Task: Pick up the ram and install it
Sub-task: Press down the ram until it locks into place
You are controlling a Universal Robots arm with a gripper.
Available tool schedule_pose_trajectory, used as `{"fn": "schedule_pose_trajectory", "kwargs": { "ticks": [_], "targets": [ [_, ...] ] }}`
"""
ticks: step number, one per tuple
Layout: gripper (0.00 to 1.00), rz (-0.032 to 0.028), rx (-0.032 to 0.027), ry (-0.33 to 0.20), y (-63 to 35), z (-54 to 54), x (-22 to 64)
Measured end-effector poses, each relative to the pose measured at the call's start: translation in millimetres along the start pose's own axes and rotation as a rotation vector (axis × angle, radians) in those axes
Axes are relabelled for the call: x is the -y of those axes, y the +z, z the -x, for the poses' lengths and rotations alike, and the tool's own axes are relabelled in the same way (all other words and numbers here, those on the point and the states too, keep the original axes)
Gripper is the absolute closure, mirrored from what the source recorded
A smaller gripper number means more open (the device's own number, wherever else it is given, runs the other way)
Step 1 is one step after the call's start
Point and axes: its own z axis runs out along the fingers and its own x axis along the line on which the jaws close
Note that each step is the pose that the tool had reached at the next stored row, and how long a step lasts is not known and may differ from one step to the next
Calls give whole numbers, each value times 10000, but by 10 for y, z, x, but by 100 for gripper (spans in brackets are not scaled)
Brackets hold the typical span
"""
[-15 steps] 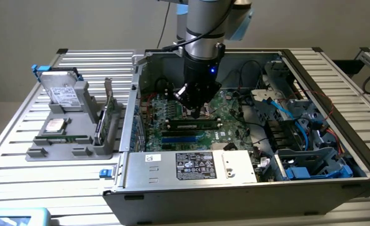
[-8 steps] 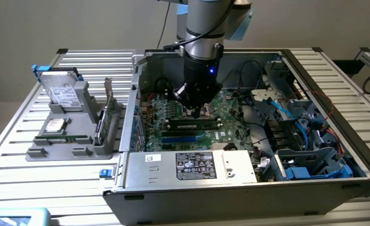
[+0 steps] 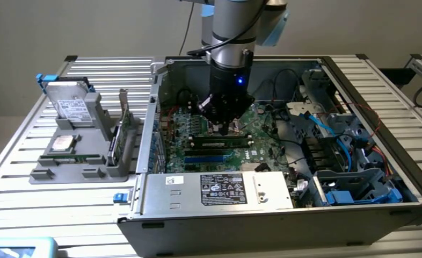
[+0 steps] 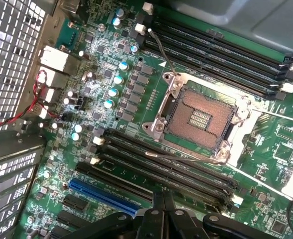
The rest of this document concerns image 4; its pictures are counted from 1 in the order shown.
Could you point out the silver rear port block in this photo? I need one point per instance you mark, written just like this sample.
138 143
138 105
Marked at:
53 78
54 58

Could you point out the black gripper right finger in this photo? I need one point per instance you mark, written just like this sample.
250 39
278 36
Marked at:
183 224

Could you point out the grey metal drive cage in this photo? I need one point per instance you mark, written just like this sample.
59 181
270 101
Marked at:
248 22

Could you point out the short black expansion slot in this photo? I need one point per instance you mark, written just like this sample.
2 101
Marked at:
75 202
60 232
70 219

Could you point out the thin metal locking lever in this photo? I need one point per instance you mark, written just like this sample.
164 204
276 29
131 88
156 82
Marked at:
165 53

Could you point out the silver socket cover plate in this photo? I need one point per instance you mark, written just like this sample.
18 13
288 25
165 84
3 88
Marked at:
248 139

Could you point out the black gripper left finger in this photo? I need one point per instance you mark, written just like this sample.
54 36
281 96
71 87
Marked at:
146 224

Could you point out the blue expansion slot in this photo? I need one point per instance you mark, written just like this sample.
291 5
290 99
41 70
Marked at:
104 194

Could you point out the CPU socket with gold pins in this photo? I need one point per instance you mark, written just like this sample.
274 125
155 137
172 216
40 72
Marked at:
198 119

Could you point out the green PC motherboard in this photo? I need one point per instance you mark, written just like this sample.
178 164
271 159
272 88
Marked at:
101 62

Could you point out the black RAM slot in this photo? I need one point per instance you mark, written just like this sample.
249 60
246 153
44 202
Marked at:
161 152
136 171
211 41
141 164
211 30
206 51
146 155
203 62

